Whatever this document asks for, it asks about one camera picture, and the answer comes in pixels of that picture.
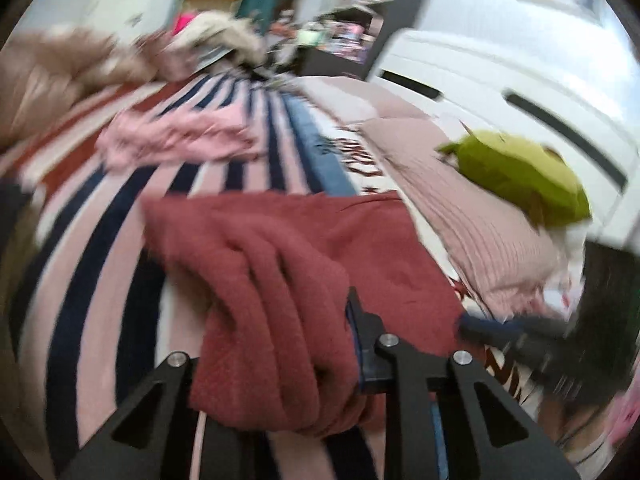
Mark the red garment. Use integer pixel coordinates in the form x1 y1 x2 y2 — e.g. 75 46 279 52
140 190 483 437

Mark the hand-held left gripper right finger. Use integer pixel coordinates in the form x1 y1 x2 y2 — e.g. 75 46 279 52
345 286 581 480

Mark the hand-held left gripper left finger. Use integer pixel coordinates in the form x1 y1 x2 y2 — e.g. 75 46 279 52
59 351 211 480

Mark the green avocado plush toy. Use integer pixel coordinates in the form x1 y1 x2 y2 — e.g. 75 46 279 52
437 129 594 233

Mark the pink ribbed pillow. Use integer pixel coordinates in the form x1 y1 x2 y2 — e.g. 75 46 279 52
357 116 576 313

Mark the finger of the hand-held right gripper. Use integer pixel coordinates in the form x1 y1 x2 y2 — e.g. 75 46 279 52
456 312 576 363

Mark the pink and white pillow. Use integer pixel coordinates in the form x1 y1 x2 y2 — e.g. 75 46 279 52
295 74 436 123

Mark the striped bed sheet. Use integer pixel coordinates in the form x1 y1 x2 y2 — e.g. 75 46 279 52
0 71 551 480

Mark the black bookshelf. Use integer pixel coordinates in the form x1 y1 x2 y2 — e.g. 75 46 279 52
295 0 453 78

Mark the dark desk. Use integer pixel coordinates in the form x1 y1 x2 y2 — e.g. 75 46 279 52
295 42 383 80

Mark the white bed headboard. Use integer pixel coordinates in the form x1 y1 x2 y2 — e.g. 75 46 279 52
367 27 640 253

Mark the small pink garment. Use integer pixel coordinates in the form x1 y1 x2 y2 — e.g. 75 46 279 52
94 107 263 173

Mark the pink quilt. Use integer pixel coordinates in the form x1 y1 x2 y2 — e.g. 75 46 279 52
0 25 173 153

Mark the bright pink bag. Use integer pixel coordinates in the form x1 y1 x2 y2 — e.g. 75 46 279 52
172 11 198 36

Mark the beige clothing pile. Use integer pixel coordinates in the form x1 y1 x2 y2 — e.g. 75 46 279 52
172 9 268 71

